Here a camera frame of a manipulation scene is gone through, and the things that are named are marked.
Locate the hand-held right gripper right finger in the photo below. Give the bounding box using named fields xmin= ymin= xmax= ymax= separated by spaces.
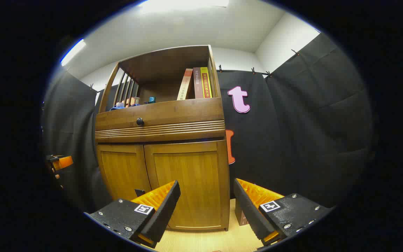
xmin=233 ymin=178 xmax=335 ymax=247

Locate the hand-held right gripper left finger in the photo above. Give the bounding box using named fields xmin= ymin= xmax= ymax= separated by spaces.
xmin=84 ymin=180 xmax=181 ymax=249

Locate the wooden cabinet door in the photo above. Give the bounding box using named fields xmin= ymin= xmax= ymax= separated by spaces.
xmin=97 ymin=144 xmax=152 ymax=202
xmin=144 ymin=141 xmax=224 ymax=230

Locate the wooden double-door shoe cabinet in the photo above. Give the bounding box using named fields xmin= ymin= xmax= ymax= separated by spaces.
xmin=95 ymin=44 xmax=231 ymax=232

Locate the wooden cabinet drawer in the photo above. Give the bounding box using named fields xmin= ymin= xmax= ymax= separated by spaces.
xmin=96 ymin=98 xmax=225 ymax=132

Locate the dark brown book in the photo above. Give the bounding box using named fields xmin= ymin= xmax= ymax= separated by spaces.
xmin=235 ymin=207 xmax=249 ymax=226

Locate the black backdrop cloth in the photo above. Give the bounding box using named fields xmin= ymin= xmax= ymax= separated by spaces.
xmin=42 ymin=33 xmax=373 ymax=214

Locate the long tube ceiling light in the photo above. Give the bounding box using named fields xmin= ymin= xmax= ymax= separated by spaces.
xmin=61 ymin=38 xmax=86 ymax=66

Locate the beige book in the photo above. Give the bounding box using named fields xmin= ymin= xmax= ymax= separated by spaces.
xmin=177 ymin=68 xmax=193 ymax=101

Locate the brown book with gold print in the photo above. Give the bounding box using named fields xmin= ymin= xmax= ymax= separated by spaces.
xmin=193 ymin=67 xmax=204 ymax=99

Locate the large ceiling light panel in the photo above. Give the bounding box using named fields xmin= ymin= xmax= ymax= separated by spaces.
xmin=140 ymin=0 xmax=230 ymax=14

